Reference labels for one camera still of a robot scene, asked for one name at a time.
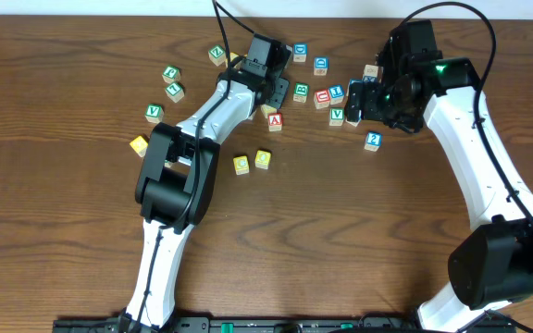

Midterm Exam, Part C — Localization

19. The yellow G block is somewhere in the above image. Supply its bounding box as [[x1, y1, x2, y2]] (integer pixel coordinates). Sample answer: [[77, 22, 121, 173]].
[[130, 135, 149, 157]]

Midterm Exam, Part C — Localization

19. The blue I block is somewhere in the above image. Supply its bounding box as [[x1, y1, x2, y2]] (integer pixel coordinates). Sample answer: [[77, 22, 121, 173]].
[[328, 85, 345, 105]]

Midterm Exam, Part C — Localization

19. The yellow C block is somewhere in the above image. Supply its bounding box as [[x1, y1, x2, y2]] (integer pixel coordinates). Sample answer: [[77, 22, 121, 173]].
[[233, 155, 250, 176]]

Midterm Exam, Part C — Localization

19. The yellow O block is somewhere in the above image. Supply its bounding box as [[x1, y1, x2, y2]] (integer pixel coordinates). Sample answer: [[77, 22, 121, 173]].
[[254, 150, 272, 169]]

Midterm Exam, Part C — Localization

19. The blue X block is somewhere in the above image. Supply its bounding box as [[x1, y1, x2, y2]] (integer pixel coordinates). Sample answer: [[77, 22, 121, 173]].
[[363, 65, 379, 82]]

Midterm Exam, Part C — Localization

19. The yellow block top left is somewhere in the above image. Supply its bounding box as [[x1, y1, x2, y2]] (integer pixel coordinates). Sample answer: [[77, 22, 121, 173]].
[[229, 52, 241, 68]]

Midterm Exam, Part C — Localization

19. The green Z block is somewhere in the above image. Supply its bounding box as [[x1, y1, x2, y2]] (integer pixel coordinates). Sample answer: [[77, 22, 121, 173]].
[[208, 44, 227, 67]]

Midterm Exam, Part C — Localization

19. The red A block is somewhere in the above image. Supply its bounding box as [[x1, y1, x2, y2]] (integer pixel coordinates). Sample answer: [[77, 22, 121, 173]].
[[267, 113, 283, 131]]

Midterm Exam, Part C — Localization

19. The green B block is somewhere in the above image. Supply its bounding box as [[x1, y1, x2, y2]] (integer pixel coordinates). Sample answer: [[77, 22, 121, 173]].
[[293, 82, 309, 103]]

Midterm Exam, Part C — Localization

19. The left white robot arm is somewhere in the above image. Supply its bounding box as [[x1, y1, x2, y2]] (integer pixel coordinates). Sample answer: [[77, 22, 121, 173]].
[[117, 70, 290, 332]]

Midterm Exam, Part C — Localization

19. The blue L block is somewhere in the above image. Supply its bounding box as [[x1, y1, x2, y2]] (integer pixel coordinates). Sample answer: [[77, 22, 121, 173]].
[[345, 120, 360, 127]]

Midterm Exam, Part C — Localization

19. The green J block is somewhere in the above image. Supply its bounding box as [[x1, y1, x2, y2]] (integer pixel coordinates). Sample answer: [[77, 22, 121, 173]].
[[162, 66, 181, 84]]

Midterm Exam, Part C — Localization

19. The green 7 block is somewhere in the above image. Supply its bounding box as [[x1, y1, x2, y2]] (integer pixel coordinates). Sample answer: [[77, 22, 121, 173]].
[[165, 82, 185, 103]]

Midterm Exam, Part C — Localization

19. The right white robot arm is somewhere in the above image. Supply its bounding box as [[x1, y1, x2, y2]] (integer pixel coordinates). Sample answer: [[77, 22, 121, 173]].
[[345, 58, 533, 332]]

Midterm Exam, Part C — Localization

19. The yellow block by A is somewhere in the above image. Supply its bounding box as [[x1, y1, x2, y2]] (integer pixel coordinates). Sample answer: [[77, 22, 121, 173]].
[[260, 105, 278, 118]]

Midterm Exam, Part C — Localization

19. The green V block right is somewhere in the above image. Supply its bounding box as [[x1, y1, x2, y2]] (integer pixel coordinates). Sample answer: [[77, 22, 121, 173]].
[[329, 108, 345, 127]]

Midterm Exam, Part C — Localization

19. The blue D block top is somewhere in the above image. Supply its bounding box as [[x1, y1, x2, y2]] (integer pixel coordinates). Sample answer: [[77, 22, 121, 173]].
[[293, 43, 307, 63]]

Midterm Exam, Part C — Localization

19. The green V block left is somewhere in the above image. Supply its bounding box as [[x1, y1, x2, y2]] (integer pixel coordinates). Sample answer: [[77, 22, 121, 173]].
[[144, 104, 164, 124]]

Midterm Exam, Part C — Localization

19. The blue d block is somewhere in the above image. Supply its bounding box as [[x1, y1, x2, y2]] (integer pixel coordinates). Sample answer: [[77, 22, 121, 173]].
[[314, 56, 329, 76], [293, 43, 307, 63]]

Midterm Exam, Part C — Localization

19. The green v block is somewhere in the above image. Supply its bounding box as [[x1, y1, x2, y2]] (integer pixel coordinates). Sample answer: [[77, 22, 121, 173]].
[[329, 108, 345, 127], [144, 104, 164, 124]]

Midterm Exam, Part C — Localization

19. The blue 2 block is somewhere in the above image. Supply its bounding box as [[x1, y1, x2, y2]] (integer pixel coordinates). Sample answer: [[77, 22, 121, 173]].
[[364, 131, 383, 152]]

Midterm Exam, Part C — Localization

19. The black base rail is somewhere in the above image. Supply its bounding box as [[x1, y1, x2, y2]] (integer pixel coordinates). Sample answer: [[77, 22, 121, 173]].
[[52, 314, 517, 333]]

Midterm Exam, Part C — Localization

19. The red U block right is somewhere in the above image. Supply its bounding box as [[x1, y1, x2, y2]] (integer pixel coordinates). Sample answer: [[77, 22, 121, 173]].
[[314, 89, 331, 109]]

